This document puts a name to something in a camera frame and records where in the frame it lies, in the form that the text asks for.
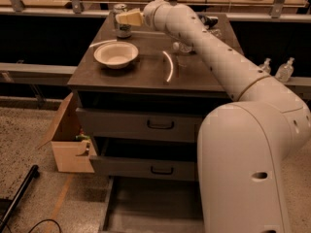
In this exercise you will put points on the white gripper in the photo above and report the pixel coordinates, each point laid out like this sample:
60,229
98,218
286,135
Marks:
149,14

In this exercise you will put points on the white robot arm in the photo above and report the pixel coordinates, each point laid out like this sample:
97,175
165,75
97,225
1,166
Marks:
241,145

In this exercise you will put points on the grey drawer cabinet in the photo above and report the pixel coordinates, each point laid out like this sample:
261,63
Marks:
158,81

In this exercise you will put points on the grey top drawer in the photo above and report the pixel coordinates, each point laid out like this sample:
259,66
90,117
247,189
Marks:
139,125

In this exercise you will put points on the grey drawer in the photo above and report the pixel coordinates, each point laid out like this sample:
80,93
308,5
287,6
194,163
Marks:
144,168
134,205
139,125

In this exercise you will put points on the grey middle drawer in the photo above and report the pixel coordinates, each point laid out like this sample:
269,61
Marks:
144,168

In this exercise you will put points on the grey bottom drawer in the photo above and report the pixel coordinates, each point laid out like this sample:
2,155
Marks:
134,205

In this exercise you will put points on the white paper bowl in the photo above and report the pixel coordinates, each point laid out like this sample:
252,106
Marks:
116,55

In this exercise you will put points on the clear plastic water bottle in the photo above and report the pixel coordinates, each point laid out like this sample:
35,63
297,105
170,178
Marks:
181,47

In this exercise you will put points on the dark chip bag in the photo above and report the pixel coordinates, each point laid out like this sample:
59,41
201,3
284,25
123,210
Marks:
208,22

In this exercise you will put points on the left sanitizer bottle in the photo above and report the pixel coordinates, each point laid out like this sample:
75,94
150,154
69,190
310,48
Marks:
265,66

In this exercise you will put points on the sanitizer bottle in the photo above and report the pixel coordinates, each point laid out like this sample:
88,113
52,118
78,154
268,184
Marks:
265,66
285,71

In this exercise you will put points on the cardboard box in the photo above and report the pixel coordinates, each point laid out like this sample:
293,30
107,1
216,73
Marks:
70,150

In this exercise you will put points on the right sanitizer bottle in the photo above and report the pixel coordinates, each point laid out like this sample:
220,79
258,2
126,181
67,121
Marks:
285,71

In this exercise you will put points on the black pole on floor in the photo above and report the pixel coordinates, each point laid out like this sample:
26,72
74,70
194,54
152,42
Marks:
7,206

